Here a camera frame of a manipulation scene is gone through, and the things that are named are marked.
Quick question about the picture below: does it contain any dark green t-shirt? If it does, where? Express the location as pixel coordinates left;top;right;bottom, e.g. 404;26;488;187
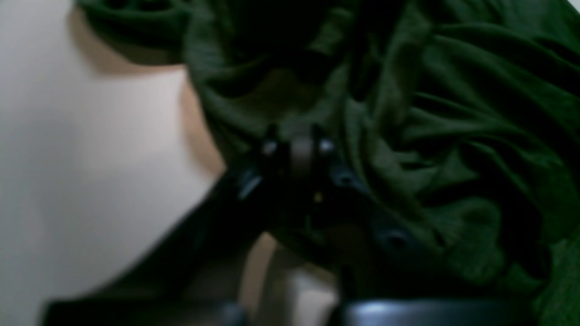
77;0;579;326

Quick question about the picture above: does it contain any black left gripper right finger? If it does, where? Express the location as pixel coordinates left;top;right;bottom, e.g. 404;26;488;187
306;127;538;326

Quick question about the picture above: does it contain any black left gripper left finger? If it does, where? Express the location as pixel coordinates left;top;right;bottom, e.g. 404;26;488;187
41;127;290;326

